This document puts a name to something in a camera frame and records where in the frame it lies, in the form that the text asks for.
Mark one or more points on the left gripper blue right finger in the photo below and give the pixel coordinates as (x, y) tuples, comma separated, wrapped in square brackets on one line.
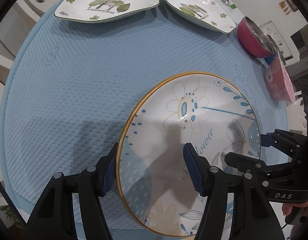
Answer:
[(197, 167)]

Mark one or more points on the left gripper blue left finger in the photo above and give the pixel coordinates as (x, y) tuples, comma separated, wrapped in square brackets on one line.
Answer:
[(108, 170)]

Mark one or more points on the pink patterned bowl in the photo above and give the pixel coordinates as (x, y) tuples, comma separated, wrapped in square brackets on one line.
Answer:
[(278, 82)]

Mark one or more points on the steel bowl blue outside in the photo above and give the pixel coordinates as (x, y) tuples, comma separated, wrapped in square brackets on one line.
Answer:
[(276, 50)]

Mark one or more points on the steel bowl magenta outside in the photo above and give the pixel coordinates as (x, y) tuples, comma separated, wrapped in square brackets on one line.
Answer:
[(253, 39)]

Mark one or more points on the small hexagonal tree plate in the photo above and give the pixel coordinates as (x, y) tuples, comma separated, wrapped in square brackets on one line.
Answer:
[(204, 13)]

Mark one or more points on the large hexagonal tree plate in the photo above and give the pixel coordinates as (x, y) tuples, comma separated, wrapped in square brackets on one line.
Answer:
[(101, 11)]

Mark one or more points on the person's right hand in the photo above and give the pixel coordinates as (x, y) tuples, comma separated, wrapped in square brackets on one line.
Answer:
[(291, 211)]

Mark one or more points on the light blue placemat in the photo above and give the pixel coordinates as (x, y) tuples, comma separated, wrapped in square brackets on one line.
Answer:
[(73, 85)]

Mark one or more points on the white chair right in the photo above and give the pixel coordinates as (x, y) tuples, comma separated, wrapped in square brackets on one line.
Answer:
[(284, 43)]

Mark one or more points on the green wrapped candy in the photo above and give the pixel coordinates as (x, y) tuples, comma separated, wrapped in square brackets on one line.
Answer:
[(229, 4)]

